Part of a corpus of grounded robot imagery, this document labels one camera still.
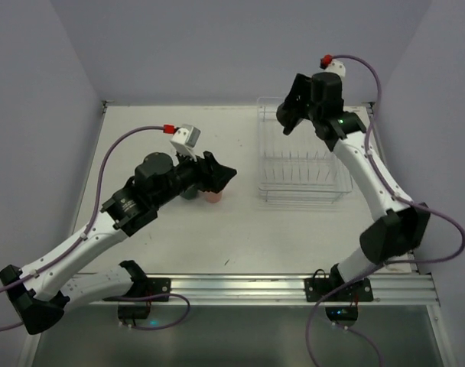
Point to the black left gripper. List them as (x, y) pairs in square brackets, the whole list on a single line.
[(205, 170)]

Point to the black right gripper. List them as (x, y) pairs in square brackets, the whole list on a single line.
[(297, 101)]

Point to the pink plastic cup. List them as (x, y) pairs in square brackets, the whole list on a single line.
[(212, 197)]

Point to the black metal mug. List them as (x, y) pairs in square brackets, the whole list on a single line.
[(289, 117)]

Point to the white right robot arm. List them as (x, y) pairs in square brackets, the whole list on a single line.
[(397, 226)]

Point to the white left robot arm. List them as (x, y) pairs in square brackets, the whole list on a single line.
[(128, 210)]

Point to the left black controller box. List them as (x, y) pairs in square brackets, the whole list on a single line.
[(132, 313)]

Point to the black controller box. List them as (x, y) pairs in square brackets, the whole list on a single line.
[(132, 313), (346, 316)]

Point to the right black controller box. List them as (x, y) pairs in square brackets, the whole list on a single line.
[(346, 316)]

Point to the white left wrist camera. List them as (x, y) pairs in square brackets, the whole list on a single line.
[(184, 141)]

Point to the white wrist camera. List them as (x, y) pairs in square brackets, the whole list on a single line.
[(184, 141), (330, 64)]

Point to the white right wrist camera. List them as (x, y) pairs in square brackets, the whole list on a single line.
[(330, 64)]

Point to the clear wire dish rack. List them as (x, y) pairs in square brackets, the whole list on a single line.
[(297, 167)]

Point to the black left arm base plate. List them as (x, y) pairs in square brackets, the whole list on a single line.
[(156, 288)]

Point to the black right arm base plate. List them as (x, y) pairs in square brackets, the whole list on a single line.
[(316, 288)]

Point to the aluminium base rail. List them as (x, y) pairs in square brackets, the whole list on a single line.
[(388, 289)]

